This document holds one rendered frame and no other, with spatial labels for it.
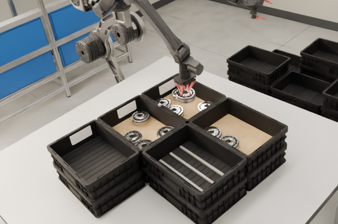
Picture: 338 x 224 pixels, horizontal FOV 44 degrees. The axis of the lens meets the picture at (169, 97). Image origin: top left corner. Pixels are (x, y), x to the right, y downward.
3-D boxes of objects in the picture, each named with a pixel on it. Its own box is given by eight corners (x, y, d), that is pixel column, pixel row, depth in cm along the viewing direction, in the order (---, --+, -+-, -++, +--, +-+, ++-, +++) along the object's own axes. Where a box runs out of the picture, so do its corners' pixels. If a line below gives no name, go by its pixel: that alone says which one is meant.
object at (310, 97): (268, 123, 325) (269, 87, 306) (289, 105, 341) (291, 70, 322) (315, 144, 300) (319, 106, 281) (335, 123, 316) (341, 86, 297)
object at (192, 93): (171, 93, 217) (171, 92, 216) (186, 85, 221) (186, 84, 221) (183, 101, 210) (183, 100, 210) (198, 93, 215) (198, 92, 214)
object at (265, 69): (227, 106, 350) (225, 59, 325) (248, 90, 366) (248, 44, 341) (267, 124, 325) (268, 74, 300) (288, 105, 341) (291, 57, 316)
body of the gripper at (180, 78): (196, 78, 211) (196, 66, 206) (181, 86, 206) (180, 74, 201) (188, 73, 215) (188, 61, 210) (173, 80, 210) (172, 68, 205)
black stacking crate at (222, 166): (145, 170, 202) (141, 152, 196) (189, 140, 217) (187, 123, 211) (201, 215, 176) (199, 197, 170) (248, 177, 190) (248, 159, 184)
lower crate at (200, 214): (147, 186, 209) (144, 168, 202) (190, 155, 223) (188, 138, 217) (203, 232, 182) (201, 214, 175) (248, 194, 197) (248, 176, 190)
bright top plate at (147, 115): (128, 116, 233) (128, 115, 233) (144, 108, 237) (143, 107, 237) (137, 124, 226) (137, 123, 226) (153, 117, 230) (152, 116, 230)
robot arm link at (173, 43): (133, -22, 187) (116, -7, 184) (138, -24, 182) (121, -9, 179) (187, 50, 204) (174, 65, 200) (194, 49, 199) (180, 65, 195)
